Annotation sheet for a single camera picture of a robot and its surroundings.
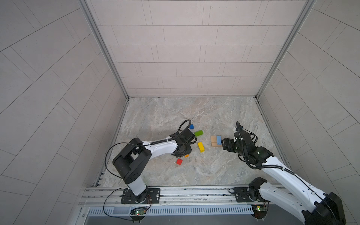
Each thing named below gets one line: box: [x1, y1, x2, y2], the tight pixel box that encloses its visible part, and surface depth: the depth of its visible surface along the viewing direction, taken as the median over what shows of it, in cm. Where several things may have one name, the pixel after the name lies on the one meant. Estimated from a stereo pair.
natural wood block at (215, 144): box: [211, 142, 223, 147], surface depth 91 cm
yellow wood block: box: [197, 141, 205, 153], surface depth 88 cm
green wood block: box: [194, 129, 204, 137], surface depth 97 cm
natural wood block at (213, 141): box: [210, 135, 218, 147], surface depth 92 cm
